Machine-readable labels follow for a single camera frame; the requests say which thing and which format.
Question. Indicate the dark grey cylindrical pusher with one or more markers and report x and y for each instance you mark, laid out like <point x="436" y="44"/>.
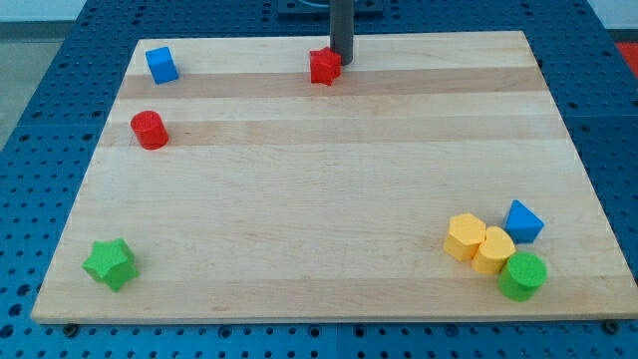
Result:
<point x="341" y="15"/>

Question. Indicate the red star block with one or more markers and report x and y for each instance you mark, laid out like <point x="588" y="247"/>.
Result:
<point x="325" y="66"/>

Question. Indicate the blue triangle block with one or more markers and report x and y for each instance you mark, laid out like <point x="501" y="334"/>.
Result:
<point x="522" y="224"/>

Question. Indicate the green star block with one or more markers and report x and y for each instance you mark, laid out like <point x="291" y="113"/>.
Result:
<point x="112" y="263"/>

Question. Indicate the blue cube block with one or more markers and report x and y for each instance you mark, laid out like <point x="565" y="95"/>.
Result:
<point x="161" y="65"/>

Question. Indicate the wooden board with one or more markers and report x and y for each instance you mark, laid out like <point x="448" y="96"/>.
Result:
<point x="279" y="200"/>

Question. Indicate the red cylinder block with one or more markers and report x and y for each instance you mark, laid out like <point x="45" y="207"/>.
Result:
<point x="149" y="130"/>

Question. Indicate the yellow hexagon block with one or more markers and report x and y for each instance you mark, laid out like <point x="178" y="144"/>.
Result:
<point x="465" y="234"/>

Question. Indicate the yellow heart block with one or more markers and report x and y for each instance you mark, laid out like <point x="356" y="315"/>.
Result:
<point x="494" y="251"/>

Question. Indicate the green cylinder block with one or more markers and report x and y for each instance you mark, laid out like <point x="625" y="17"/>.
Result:
<point x="523" y="274"/>

